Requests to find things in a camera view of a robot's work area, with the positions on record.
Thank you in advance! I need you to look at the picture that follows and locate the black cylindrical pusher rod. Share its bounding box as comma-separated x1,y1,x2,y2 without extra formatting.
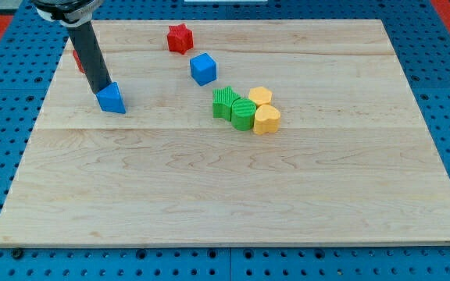
67,21,112,94

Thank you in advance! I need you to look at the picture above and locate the red circle block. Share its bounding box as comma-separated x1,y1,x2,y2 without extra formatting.
73,50,85,74

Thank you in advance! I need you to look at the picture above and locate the red star block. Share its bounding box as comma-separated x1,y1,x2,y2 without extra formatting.
166,23,194,55

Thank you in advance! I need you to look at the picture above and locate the green star block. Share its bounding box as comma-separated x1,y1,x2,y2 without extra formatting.
212,86,241,121

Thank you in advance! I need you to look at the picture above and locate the green circle block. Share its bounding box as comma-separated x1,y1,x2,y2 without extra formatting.
230,98,256,131

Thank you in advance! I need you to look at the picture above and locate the blue triangle block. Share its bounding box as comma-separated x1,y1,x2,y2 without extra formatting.
95,82,126,114

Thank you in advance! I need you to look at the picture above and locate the blue cube block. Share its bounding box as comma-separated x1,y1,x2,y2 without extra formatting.
190,53,217,86

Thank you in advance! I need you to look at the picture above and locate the yellow hexagon block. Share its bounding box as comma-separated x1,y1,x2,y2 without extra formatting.
248,87,273,107

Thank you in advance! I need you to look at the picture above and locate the yellow heart block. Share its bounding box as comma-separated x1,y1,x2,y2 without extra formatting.
253,105,281,135

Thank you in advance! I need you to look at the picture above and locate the light wooden board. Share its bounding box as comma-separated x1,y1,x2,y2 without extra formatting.
0,20,450,248

